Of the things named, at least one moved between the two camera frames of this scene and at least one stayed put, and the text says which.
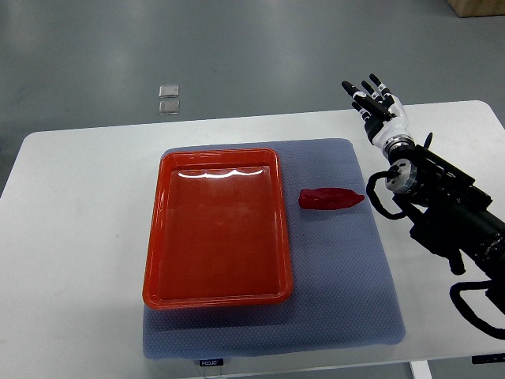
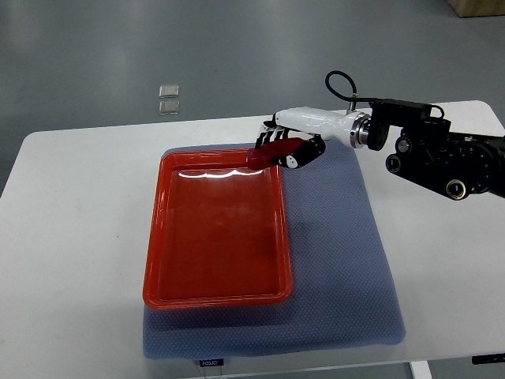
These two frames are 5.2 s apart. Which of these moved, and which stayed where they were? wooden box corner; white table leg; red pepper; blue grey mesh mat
Moved: red pepper
Stayed: white table leg; wooden box corner; blue grey mesh mat
